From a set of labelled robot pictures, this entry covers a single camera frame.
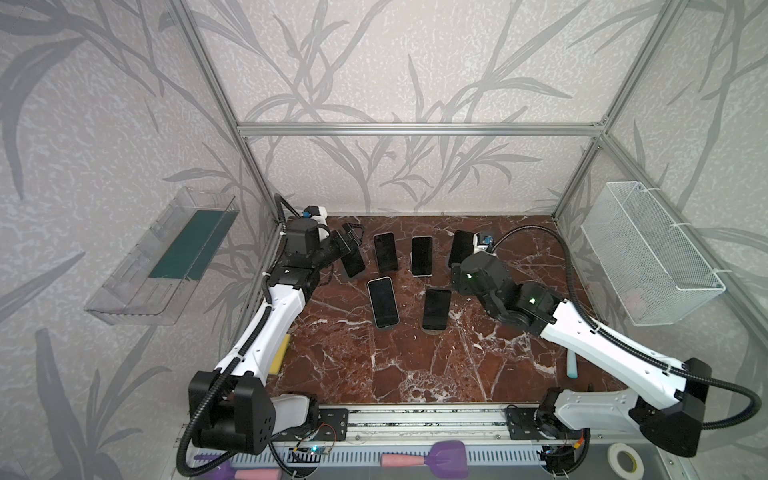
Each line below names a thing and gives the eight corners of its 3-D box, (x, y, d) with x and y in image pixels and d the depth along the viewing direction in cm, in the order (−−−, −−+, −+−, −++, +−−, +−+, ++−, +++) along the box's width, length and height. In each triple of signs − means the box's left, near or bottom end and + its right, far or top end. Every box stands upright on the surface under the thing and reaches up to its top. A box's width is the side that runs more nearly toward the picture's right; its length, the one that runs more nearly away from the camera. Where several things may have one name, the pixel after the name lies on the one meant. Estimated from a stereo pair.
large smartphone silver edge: (378, 333, 91) (375, 314, 80) (370, 302, 97) (367, 280, 87) (400, 327, 92) (400, 307, 82) (391, 297, 99) (390, 275, 89)
